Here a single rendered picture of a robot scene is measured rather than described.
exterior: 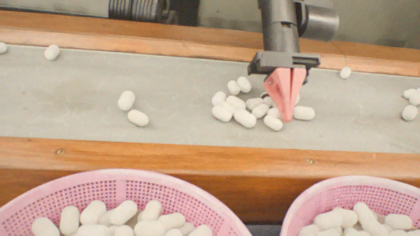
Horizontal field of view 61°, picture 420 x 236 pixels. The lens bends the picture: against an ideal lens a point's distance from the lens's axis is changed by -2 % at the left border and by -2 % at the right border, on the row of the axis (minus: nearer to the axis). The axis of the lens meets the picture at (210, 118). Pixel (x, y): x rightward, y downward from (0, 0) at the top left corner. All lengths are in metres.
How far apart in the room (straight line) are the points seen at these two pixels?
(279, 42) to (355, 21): 2.43
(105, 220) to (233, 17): 2.42
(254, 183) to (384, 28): 2.74
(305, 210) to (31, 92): 0.43
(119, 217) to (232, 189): 0.14
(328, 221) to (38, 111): 0.41
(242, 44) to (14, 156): 0.50
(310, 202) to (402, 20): 2.78
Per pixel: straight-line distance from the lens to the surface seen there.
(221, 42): 0.76
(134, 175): 0.41
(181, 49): 0.74
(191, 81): 0.65
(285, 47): 0.58
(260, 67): 0.55
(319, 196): 0.45
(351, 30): 3.01
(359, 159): 0.52
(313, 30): 0.64
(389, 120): 0.70
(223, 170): 0.43
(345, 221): 0.47
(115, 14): 0.96
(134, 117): 0.52
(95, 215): 0.41
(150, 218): 0.40
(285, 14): 0.61
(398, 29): 3.18
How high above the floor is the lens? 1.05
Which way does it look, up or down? 34 degrees down
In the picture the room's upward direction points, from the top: 9 degrees clockwise
